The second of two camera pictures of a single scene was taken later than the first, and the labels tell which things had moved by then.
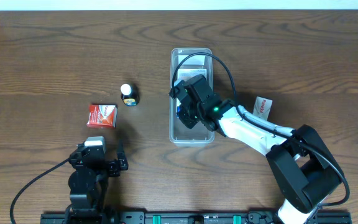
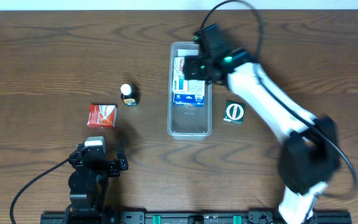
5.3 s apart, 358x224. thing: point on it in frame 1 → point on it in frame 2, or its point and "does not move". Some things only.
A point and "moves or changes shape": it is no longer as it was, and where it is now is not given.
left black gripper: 111,166 does not move
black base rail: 195,217 does not move
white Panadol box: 262,107 moves or changes shape
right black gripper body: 184,112 → 192,66
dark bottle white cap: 130,94 does not move
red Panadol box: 102,116 does not move
